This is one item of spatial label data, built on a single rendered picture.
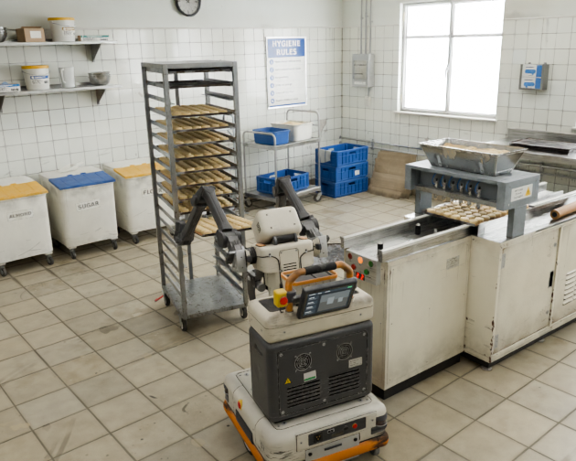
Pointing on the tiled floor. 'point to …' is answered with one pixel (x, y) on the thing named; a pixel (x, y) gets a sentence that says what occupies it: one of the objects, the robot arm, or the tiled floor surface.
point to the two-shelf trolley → (276, 162)
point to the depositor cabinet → (528, 284)
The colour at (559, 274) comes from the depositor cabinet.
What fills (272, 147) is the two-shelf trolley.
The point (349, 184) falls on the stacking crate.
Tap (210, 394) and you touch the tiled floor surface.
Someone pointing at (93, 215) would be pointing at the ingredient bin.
